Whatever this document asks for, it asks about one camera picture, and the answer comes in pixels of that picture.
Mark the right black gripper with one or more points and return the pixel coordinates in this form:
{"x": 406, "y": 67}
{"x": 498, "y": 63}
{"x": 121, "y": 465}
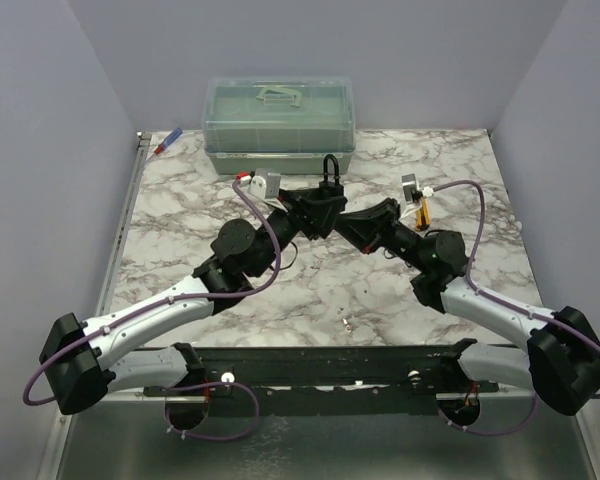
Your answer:
{"x": 364, "y": 228}

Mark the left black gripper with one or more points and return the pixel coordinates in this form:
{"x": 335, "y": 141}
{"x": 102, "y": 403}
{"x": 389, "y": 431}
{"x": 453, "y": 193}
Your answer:
{"x": 311, "y": 213}

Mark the black padlock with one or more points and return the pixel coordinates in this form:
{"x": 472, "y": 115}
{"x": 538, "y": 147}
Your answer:
{"x": 331, "y": 176}

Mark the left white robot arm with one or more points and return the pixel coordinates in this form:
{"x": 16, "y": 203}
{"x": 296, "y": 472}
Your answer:
{"x": 78, "y": 357}

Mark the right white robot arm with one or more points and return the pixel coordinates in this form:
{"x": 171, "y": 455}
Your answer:
{"x": 554, "y": 354}

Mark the small silver key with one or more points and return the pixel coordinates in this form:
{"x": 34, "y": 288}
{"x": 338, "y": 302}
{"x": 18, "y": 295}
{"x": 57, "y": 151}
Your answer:
{"x": 348, "y": 325}

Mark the yellow utility knife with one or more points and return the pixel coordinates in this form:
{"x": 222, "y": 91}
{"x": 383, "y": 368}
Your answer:
{"x": 422, "y": 217}

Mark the green transparent toolbox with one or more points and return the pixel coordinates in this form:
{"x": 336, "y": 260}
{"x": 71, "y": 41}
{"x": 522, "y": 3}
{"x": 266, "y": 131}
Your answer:
{"x": 286, "y": 124}

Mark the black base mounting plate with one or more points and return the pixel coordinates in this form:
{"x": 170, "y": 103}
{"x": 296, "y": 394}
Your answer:
{"x": 317, "y": 381}

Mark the blue red screwdriver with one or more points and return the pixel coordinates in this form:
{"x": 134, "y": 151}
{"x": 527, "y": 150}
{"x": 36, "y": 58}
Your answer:
{"x": 168, "y": 141}

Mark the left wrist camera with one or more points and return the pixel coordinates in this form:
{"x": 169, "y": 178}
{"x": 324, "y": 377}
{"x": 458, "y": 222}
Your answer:
{"x": 264, "y": 184}

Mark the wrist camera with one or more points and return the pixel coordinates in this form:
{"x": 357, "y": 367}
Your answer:
{"x": 411, "y": 189}
{"x": 264, "y": 184}

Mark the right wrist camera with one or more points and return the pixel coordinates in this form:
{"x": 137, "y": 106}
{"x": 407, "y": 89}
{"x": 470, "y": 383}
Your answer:
{"x": 411, "y": 189}

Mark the aluminium rail left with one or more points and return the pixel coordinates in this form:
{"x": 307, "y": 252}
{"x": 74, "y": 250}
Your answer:
{"x": 115, "y": 258}

